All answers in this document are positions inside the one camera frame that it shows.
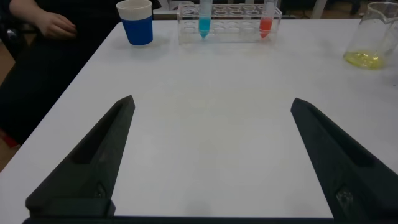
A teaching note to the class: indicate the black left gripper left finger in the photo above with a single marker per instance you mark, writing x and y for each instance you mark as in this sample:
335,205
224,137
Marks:
93,161

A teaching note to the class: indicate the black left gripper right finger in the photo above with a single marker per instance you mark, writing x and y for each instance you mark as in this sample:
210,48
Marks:
348,161

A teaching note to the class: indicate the blue pigment test tube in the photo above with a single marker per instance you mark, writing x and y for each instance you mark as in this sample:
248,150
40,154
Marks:
204,25

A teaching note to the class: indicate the clear glass beaker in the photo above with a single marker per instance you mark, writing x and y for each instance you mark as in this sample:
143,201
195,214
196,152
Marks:
370,40

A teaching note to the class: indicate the red pigment test tube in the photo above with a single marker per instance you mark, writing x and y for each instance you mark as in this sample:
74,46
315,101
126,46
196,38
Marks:
265,25

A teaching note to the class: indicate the clear acrylic test tube rack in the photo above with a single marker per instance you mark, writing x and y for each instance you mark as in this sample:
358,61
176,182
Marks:
233,28

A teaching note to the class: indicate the seated man's right hand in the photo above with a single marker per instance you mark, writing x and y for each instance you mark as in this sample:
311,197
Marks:
56,26

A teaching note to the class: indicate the red bag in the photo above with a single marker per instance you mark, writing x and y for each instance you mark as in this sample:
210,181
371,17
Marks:
7,138

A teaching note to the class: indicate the man in black sweater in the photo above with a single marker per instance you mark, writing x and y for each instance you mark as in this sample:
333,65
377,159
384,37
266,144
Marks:
46,81

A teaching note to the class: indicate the blue white paper cup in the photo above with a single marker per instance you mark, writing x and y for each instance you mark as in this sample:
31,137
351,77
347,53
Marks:
138,29

